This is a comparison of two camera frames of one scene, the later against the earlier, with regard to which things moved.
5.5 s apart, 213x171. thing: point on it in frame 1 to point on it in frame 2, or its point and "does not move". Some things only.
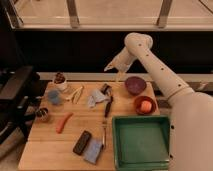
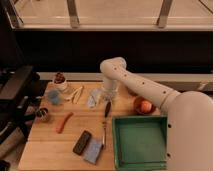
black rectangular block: x=82 y=143 does not move
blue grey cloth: x=97 y=97 does not move
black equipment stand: x=21 y=94 does not move
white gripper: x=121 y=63 to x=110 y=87
